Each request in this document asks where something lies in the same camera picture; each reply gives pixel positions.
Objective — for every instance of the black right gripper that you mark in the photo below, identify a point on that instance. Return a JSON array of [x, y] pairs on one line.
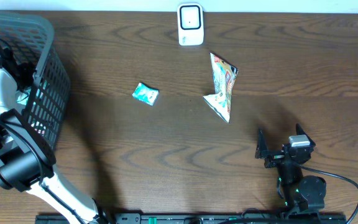
[[262, 152]]

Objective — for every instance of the yellow snack chip bag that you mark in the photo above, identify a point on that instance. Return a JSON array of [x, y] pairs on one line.
[[224, 77]]

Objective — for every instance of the teal small snack packet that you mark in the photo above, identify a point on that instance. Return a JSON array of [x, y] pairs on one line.
[[145, 94]]

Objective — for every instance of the teal long snack packet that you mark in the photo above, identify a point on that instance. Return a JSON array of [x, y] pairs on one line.
[[22, 96]]

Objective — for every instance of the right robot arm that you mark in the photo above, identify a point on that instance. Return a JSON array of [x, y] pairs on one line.
[[302, 194]]

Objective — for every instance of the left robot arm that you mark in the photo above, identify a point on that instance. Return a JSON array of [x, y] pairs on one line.
[[31, 109]]

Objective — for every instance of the white barcode scanner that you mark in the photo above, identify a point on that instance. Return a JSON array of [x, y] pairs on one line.
[[190, 24]]

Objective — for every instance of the black plastic mesh basket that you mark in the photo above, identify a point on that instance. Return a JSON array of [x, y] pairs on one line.
[[31, 37]]

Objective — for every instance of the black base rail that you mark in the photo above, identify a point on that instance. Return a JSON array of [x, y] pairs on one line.
[[253, 217]]

